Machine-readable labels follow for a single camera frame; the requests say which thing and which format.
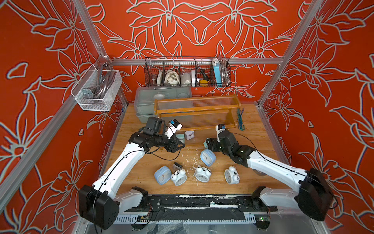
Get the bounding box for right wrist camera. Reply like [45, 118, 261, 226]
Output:
[215, 124, 226, 142]

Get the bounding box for black wire wall basket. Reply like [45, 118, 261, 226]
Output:
[144, 57, 231, 88]

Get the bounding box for blue box in basket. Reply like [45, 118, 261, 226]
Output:
[212, 58, 222, 87]

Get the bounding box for white twin-bell clock right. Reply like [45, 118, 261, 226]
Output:
[224, 166, 240, 185]

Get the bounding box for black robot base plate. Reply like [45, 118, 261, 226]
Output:
[115, 195, 278, 225]

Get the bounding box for wooden two-tier shelf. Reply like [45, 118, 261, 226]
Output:
[154, 95, 241, 140]

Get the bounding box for clear plastic storage bin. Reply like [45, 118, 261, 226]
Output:
[134, 87, 192, 123]

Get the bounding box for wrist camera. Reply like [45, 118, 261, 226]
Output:
[164, 119, 183, 139]
[215, 124, 226, 142]

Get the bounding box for white twin-bell clock left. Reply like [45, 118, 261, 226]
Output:
[170, 169, 188, 186]

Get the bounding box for blue rounded alarm clock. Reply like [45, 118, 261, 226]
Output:
[200, 149, 216, 167]
[154, 166, 172, 185]

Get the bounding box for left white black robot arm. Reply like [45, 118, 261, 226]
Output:
[79, 117, 185, 230]

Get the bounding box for lilac square alarm clock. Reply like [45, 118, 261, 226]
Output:
[184, 130, 195, 140]

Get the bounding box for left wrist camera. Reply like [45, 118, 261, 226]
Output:
[164, 119, 183, 139]

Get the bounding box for white twin-bell clock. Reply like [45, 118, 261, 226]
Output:
[194, 166, 212, 182]
[224, 166, 240, 185]
[170, 169, 188, 186]

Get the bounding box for white cloth in basket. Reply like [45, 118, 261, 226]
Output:
[164, 70, 180, 86]

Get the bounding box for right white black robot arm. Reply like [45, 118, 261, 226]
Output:
[206, 130, 335, 221]

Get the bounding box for white mesh wall basket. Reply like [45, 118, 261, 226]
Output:
[71, 65, 122, 112]

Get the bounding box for white twin-bell clock middle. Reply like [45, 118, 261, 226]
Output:
[194, 166, 212, 182]

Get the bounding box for tape roll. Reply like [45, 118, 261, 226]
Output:
[254, 170, 266, 176]

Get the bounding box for grey cables in basket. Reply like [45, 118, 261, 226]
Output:
[87, 62, 116, 99]

